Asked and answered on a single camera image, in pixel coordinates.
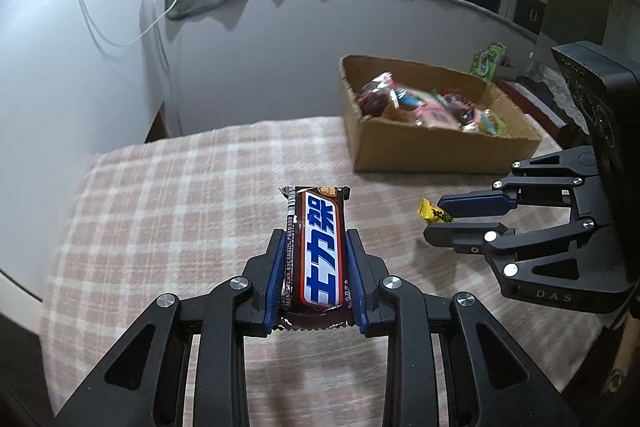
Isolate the yellow candy wrapper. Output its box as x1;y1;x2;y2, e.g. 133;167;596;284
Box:
416;198;454;225

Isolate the brown Snickers bar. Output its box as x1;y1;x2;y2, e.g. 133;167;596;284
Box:
279;185;352;331

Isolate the colourful candy packet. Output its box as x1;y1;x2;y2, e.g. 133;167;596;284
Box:
462;108;506;136

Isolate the red dates snack pack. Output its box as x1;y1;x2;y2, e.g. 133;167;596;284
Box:
437;91;476;126

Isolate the pink bread package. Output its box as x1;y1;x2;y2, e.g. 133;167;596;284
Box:
399;94;460;130

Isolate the cardboard box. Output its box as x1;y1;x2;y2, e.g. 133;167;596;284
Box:
340;55;541;173

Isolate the red clear snack pack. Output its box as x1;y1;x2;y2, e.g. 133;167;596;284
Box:
356;72;399;117

